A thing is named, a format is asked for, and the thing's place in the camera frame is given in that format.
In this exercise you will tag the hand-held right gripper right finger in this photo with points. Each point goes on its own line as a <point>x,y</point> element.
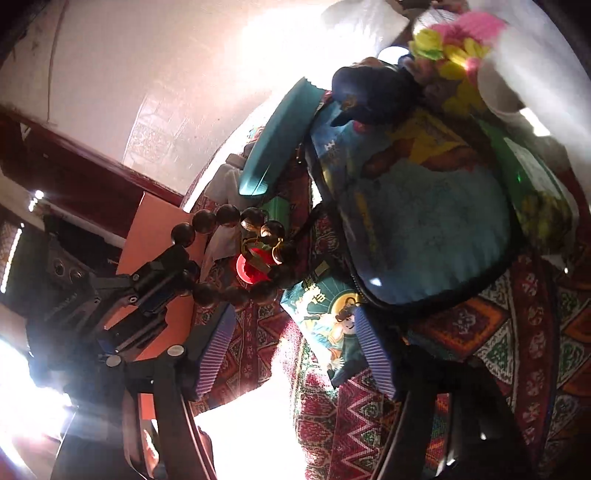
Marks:
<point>376,350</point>

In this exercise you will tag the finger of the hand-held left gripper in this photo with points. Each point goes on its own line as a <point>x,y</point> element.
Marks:
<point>124,332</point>
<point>152,290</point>

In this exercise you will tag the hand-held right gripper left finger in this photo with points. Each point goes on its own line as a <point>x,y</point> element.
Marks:
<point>214,346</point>

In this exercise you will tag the orange cardboard box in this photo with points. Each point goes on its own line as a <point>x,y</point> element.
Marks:
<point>147,230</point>

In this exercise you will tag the blue printed snack packet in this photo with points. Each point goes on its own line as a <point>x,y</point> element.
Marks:
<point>318,327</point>

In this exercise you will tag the small red plastic item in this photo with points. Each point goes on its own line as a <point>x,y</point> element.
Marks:
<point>249,272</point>

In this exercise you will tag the blue printed pencil case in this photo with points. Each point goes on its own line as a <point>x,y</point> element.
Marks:
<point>415,221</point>

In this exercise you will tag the teal glasses case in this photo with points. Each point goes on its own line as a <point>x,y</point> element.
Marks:
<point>272,143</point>

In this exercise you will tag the pink yellow crochet flowers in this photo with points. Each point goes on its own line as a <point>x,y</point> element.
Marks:
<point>443,50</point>

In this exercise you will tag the red patterned woven blanket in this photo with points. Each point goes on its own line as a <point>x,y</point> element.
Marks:
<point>508,323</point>

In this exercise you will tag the green snack packet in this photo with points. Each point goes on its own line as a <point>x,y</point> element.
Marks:
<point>531,184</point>

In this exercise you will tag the dark blue cloth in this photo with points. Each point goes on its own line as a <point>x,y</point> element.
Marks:
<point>369,87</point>

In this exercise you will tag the dark red wooden door frame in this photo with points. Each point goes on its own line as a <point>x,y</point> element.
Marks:
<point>92,170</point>

